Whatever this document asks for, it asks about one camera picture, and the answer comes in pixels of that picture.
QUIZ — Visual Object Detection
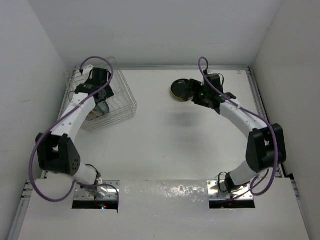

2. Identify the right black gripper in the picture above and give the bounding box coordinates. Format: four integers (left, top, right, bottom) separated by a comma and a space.
181, 79, 211, 108

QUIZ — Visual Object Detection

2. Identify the lime green plate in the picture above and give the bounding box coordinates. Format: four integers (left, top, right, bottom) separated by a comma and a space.
170, 94, 193, 103

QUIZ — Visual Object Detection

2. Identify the black plate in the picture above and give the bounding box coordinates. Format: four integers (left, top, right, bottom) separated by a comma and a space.
170, 78, 185, 98

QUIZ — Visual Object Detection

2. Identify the dark green plate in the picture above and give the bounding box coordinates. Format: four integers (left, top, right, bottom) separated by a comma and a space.
95, 101, 110, 117

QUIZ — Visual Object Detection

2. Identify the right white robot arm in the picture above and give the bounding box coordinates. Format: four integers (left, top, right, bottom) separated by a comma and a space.
177, 74, 287, 193

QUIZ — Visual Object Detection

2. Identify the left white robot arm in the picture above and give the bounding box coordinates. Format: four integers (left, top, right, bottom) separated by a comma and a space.
37, 67, 114, 186

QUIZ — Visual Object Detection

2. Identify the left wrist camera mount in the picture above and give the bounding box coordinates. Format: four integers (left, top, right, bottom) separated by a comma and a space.
79, 65, 94, 76

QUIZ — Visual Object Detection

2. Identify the wire dish rack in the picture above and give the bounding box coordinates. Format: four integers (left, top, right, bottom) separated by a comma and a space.
64, 57, 137, 132

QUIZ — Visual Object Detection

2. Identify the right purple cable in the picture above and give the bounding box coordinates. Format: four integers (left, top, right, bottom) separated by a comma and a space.
198, 57, 278, 201

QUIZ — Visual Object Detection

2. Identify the purple cable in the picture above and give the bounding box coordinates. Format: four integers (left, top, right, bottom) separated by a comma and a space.
28, 56, 121, 208
198, 57, 278, 201

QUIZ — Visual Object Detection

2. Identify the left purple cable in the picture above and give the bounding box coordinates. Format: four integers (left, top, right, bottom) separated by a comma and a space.
28, 56, 121, 208

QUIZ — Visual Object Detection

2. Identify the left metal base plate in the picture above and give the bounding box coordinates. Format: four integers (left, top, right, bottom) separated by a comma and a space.
73, 180, 120, 201

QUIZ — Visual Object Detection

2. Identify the metal base plate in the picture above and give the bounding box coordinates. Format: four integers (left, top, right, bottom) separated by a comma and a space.
207, 179, 254, 202
73, 180, 120, 201

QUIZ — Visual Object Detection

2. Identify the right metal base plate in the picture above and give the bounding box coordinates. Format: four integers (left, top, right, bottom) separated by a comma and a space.
207, 179, 254, 202

